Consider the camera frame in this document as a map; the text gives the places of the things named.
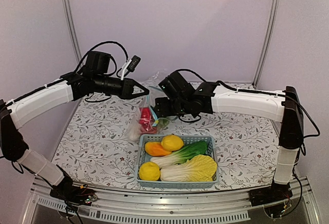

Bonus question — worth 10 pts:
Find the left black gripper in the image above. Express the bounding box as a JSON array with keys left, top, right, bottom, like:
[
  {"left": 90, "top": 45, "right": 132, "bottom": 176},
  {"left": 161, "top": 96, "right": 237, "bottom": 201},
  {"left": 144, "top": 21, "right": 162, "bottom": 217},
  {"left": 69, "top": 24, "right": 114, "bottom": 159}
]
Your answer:
[{"left": 94, "top": 74, "right": 150, "bottom": 100}]

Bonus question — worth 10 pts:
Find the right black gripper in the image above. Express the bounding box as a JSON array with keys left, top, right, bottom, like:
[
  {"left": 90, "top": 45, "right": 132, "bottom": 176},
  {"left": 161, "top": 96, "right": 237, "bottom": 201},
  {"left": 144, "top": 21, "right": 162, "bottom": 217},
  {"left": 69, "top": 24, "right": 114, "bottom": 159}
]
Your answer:
[{"left": 155, "top": 96, "right": 190, "bottom": 117}]

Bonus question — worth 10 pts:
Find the red bell pepper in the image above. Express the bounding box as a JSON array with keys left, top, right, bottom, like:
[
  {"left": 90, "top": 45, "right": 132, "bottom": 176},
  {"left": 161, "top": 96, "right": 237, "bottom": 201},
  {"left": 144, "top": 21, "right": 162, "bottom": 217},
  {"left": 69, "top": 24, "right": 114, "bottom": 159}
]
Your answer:
[{"left": 140, "top": 107, "right": 152, "bottom": 123}]

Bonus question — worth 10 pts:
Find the green bell pepper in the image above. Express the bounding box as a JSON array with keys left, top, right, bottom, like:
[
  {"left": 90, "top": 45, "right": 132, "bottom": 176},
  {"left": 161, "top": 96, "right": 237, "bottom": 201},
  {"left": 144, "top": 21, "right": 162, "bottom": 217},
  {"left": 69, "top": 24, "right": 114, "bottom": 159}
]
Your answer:
[{"left": 156, "top": 118, "right": 171, "bottom": 130}]

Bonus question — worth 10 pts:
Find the blue zipper clear bag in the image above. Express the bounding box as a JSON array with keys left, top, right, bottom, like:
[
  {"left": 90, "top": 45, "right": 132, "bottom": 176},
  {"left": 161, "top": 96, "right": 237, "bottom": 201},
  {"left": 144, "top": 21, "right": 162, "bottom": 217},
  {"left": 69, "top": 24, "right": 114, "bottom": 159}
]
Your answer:
[{"left": 126, "top": 85, "right": 178, "bottom": 142}]

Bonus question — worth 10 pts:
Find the white radish with leaves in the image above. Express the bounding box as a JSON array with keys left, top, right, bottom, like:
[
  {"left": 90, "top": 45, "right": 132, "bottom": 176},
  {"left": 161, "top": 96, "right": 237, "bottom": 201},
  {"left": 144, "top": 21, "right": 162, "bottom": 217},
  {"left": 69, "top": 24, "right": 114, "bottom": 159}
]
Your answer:
[{"left": 127, "top": 123, "right": 141, "bottom": 142}]

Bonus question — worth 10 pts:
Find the yellow lemon front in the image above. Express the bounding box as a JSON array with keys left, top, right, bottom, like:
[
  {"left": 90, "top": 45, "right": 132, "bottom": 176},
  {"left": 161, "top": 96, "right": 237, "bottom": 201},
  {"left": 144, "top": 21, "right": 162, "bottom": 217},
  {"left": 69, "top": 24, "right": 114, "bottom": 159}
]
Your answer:
[{"left": 139, "top": 161, "right": 160, "bottom": 181}]

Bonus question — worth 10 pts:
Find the yellow lemon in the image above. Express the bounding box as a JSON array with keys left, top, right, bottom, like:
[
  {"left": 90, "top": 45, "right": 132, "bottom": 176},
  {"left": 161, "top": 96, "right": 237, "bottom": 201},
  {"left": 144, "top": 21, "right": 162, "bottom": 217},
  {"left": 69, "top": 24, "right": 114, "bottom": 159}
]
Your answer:
[
  {"left": 161, "top": 135, "right": 184, "bottom": 152},
  {"left": 139, "top": 161, "right": 160, "bottom": 181}
]

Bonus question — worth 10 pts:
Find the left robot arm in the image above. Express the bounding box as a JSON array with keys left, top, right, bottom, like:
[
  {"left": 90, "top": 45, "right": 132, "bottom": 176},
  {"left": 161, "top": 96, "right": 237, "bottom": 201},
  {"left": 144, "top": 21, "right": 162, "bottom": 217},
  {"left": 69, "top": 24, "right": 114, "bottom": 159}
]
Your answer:
[{"left": 1, "top": 50, "right": 149, "bottom": 200}]

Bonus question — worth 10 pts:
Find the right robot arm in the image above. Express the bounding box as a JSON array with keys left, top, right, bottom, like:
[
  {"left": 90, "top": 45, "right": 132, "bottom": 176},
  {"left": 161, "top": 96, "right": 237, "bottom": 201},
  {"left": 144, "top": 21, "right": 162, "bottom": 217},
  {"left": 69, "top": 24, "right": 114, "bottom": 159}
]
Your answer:
[{"left": 153, "top": 70, "right": 304, "bottom": 201}]

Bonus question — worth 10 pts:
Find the pink zipper clear bag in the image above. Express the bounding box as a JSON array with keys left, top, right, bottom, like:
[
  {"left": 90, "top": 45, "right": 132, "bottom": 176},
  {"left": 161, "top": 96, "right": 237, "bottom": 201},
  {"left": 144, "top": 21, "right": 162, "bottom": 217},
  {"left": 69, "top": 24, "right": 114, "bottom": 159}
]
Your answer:
[{"left": 141, "top": 71, "right": 203, "bottom": 89}]

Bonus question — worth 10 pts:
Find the yellow lemon back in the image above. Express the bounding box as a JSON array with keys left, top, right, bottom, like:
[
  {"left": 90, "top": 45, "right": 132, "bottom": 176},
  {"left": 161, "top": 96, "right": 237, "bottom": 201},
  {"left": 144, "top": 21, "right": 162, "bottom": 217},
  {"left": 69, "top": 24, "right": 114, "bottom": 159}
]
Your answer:
[{"left": 161, "top": 135, "right": 184, "bottom": 152}]

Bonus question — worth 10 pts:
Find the green bok choy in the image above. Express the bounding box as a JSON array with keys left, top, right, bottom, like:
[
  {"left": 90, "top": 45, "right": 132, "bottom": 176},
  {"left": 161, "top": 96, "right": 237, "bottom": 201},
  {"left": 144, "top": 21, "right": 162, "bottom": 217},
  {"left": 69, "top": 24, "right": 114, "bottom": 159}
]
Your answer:
[{"left": 150, "top": 141, "right": 208, "bottom": 169}]

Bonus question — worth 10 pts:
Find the orange mango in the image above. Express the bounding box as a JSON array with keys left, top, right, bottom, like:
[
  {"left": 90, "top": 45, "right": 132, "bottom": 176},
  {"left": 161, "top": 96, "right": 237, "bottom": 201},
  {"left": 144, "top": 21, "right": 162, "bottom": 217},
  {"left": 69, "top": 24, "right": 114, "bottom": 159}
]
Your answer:
[{"left": 144, "top": 142, "right": 172, "bottom": 157}]

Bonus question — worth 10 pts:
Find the light blue plastic basket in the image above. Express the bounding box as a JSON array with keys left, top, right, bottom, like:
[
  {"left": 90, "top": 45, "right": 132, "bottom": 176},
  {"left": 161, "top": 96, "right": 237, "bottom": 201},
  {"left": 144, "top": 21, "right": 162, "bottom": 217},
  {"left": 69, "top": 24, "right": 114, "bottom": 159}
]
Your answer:
[{"left": 135, "top": 134, "right": 220, "bottom": 189}]

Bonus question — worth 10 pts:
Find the napa cabbage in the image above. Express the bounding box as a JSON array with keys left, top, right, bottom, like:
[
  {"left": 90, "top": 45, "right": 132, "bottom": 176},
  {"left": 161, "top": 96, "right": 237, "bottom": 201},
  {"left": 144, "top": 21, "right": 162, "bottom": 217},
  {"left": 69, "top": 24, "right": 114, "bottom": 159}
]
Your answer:
[{"left": 160, "top": 155, "right": 217, "bottom": 182}]

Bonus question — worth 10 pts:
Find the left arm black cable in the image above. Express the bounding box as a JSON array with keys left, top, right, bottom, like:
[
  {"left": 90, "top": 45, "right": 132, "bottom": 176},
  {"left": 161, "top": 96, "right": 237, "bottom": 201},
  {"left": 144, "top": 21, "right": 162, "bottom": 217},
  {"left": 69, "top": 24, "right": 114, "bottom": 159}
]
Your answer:
[{"left": 76, "top": 41, "right": 129, "bottom": 72}]

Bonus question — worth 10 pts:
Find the front aluminium rail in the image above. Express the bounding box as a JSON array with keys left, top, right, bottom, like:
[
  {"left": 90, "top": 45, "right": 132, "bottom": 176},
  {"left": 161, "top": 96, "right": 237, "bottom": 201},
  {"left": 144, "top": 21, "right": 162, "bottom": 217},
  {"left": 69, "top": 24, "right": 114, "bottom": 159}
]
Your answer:
[{"left": 23, "top": 177, "right": 321, "bottom": 223}]

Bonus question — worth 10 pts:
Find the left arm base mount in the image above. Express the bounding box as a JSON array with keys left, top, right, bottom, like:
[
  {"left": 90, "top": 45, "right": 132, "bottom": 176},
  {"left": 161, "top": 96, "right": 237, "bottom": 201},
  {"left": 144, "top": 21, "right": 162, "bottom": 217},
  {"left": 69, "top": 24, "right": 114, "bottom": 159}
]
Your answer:
[{"left": 50, "top": 166, "right": 98, "bottom": 206}]

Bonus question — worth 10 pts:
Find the left aluminium frame post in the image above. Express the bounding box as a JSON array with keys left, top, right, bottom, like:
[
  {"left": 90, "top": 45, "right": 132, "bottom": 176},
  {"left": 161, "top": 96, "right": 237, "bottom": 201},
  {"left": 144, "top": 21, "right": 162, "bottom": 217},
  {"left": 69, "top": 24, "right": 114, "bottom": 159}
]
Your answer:
[{"left": 62, "top": 0, "right": 82, "bottom": 63}]

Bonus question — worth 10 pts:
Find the aluminium frame post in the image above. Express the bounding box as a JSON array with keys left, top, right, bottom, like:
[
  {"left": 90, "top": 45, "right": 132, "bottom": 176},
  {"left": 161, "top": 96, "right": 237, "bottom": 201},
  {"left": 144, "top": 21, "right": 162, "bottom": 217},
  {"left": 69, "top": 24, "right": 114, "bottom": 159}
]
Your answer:
[
  {"left": 252, "top": 0, "right": 280, "bottom": 88},
  {"left": 62, "top": 0, "right": 82, "bottom": 63}
]

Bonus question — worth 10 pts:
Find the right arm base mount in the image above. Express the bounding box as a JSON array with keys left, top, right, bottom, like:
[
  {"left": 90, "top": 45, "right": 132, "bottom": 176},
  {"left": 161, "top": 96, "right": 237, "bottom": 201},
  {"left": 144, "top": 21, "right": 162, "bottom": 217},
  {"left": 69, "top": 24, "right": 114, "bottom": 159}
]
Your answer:
[{"left": 248, "top": 182, "right": 293, "bottom": 219}]

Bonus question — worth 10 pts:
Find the right aluminium frame post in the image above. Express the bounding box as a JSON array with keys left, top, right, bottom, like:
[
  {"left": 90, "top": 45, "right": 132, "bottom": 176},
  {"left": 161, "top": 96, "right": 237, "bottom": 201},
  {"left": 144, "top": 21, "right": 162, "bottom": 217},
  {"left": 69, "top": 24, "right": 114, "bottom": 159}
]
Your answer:
[{"left": 252, "top": 0, "right": 280, "bottom": 88}]

